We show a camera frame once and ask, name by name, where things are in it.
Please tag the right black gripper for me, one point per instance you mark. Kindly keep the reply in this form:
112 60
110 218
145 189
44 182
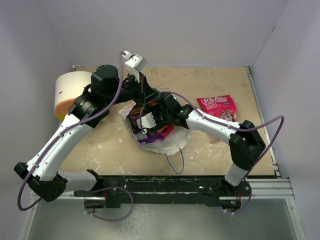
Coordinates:
154 110

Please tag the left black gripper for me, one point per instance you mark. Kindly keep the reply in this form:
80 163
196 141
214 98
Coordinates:
145 94

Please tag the checkered paper bag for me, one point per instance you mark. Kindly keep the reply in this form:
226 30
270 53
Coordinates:
174 143

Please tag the pink chips bag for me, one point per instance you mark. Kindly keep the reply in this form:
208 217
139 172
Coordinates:
222 107

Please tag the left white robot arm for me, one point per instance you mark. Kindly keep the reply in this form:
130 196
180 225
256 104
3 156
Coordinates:
42 173

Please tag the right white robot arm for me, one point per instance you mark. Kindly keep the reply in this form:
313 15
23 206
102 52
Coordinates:
245 143

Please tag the assorted candy packets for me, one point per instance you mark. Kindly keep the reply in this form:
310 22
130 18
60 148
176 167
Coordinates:
140 110

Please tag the purple snack packet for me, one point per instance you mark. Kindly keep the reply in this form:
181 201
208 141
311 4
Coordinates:
149 138

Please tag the cream and orange cylinder box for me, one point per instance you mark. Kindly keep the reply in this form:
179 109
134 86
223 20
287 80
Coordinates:
68 87

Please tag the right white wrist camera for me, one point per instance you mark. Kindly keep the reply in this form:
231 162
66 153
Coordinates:
146 122

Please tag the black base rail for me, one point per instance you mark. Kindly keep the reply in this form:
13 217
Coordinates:
111 191

